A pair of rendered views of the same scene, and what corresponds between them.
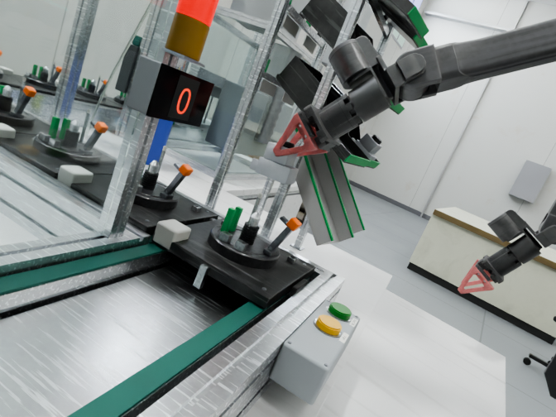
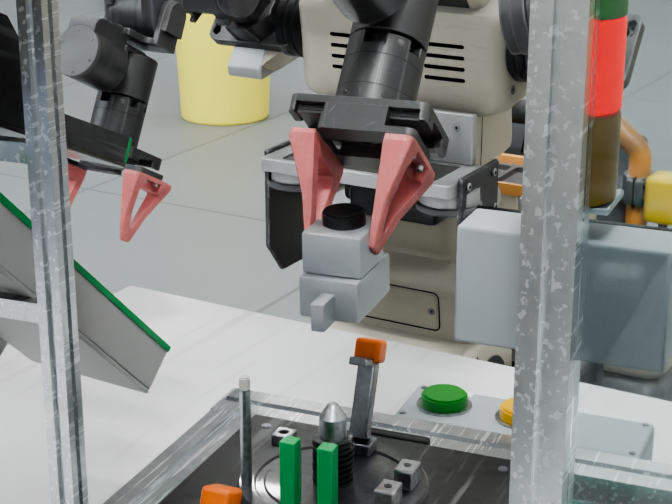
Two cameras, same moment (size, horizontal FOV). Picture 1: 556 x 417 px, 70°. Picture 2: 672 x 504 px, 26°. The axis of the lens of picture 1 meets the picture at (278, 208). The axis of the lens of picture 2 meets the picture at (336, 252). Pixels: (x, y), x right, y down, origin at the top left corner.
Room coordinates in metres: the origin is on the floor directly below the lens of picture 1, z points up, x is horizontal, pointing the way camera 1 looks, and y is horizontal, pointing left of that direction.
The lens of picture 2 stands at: (0.68, 0.98, 1.49)
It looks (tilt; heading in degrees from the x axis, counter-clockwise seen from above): 19 degrees down; 273
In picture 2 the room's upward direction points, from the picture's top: straight up
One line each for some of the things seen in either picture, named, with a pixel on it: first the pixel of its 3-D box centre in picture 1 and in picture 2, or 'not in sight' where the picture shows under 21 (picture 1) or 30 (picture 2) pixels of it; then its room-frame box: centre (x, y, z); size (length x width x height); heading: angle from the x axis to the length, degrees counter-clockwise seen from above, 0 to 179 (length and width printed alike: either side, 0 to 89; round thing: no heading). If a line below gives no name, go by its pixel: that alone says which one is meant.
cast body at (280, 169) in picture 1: (275, 158); (339, 262); (0.72, 0.04, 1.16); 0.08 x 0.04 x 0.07; 71
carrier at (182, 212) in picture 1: (150, 177); not in sight; (0.81, 0.27, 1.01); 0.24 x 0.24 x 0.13; 71
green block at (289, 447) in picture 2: (235, 218); (290, 471); (0.75, 0.07, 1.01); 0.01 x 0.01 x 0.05; 71
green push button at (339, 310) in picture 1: (338, 313); (444, 403); (0.64, -0.16, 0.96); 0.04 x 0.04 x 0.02
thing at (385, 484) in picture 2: (225, 237); (387, 495); (0.68, 0.07, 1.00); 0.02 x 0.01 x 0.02; 71
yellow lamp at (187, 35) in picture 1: (187, 37); not in sight; (0.58, 0.21, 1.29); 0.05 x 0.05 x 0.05
